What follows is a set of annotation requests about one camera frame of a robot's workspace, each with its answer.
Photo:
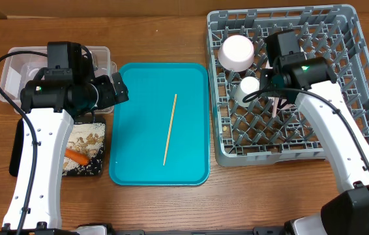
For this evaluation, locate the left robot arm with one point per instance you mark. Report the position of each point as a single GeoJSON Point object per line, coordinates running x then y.
{"type": "Point", "coordinates": [60, 92]}

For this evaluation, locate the white plastic fork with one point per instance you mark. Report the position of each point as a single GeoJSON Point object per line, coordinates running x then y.
{"type": "Point", "coordinates": [275, 106]}

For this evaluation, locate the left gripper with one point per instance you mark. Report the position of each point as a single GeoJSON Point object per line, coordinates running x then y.
{"type": "Point", "coordinates": [112, 97]}

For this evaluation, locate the teal plastic tray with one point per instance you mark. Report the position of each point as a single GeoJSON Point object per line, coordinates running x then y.
{"type": "Point", "coordinates": [140, 126]}

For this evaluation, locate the small white round cup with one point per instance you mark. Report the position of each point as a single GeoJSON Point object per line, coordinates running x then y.
{"type": "Point", "coordinates": [247, 86]}

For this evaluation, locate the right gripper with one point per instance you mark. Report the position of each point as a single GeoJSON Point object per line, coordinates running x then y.
{"type": "Point", "coordinates": [270, 79]}

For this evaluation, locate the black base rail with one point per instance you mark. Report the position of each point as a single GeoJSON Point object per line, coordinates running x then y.
{"type": "Point", "coordinates": [106, 228]}

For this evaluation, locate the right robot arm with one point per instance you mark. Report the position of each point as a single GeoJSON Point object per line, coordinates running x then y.
{"type": "Point", "coordinates": [311, 85]}

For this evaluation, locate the orange carrot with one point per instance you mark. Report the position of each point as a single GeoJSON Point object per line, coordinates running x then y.
{"type": "Point", "coordinates": [77, 157]}

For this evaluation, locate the clear plastic bin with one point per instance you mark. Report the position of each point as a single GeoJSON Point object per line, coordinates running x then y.
{"type": "Point", "coordinates": [19, 69]}

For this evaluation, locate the spilled rice and peanuts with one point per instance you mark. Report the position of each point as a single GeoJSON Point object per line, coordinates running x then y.
{"type": "Point", "coordinates": [88, 139]}

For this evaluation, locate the wooden chopstick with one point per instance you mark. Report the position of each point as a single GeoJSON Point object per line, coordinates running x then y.
{"type": "Point", "coordinates": [169, 130]}

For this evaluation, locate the large white plate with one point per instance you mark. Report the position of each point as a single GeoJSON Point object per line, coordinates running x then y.
{"type": "Point", "coordinates": [283, 104]}

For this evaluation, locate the white bowl with food scraps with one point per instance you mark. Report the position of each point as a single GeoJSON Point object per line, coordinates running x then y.
{"type": "Point", "coordinates": [236, 53]}

